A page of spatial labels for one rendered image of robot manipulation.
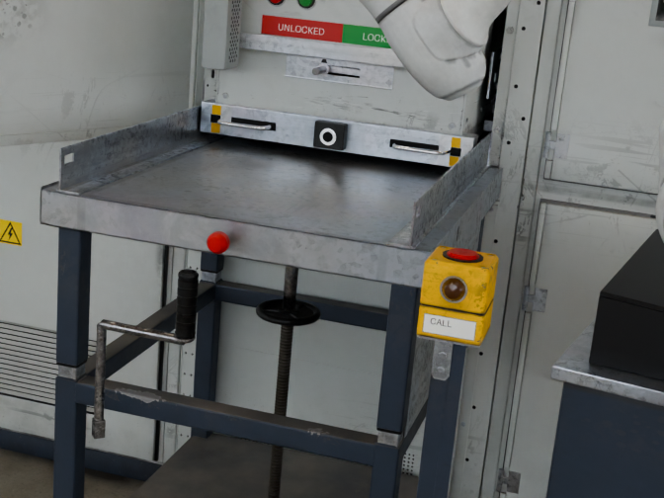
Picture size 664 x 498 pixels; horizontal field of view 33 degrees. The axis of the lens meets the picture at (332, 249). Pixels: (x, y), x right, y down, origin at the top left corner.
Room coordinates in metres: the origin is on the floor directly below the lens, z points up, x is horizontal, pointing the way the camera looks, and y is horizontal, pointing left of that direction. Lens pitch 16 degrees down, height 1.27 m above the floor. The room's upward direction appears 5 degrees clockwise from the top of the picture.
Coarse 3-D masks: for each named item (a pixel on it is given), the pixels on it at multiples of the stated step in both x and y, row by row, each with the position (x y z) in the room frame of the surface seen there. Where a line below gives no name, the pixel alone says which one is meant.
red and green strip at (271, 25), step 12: (264, 24) 2.17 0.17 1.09; (276, 24) 2.17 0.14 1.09; (288, 24) 2.16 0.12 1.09; (300, 24) 2.16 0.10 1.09; (312, 24) 2.15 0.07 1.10; (324, 24) 2.14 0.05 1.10; (336, 24) 2.14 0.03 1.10; (288, 36) 2.16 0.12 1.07; (300, 36) 2.15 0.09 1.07; (312, 36) 2.15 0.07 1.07; (324, 36) 2.14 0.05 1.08; (336, 36) 2.14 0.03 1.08; (348, 36) 2.13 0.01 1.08; (360, 36) 2.12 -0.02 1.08; (372, 36) 2.12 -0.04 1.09; (384, 36) 2.11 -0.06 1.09
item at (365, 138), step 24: (216, 120) 2.19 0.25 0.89; (240, 120) 2.17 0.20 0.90; (264, 120) 2.16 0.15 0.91; (288, 120) 2.15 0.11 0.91; (312, 120) 2.13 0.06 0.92; (336, 120) 2.12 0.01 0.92; (312, 144) 2.13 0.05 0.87; (360, 144) 2.11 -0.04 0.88; (384, 144) 2.09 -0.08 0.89; (408, 144) 2.08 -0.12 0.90; (432, 144) 2.07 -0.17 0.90
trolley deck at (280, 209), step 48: (240, 144) 2.20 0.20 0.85; (288, 144) 2.24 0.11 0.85; (48, 192) 1.69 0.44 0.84; (96, 192) 1.70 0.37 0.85; (144, 192) 1.73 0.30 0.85; (192, 192) 1.76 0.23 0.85; (240, 192) 1.79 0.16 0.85; (288, 192) 1.82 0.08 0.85; (336, 192) 1.85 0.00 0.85; (384, 192) 1.89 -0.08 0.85; (480, 192) 1.94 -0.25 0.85; (144, 240) 1.64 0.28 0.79; (192, 240) 1.62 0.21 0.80; (240, 240) 1.60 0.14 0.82; (288, 240) 1.59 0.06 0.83; (336, 240) 1.57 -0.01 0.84; (384, 240) 1.57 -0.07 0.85; (432, 240) 1.60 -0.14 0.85
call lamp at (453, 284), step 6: (450, 276) 1.29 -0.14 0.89; (456, 276) 1.29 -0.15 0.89; (444, 282) 1.29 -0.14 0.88; (450, 282) 1.28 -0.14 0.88; (456, 282) 1.28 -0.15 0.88; (462, 282) 1.28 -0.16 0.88; (444, 288) 1.28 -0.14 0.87; (450, 288) 1.28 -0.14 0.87; (456, 288) 1.28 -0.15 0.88; (462, 288) 1.28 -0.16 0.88; (444, 294) 1.28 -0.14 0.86; (450, 294) 1.28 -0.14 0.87; (456, 294) 1.28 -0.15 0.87; (462, 294) 1.28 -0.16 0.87; (450, 300) 1.29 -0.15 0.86; (456, 300) 1.28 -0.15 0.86
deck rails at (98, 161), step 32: (128, 128) 1.90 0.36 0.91; (160, 128) 2.03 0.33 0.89; (192, 128) 2.17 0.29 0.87; (96, 160) 1.79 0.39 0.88; (128, 160) 1.91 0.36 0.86; (160, 160) 1.96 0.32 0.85; (480, 160) 2.10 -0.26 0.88; (64, 192) 1.68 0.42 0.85; (448, 192) 1.79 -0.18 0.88; (416, 224) 1.56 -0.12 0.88
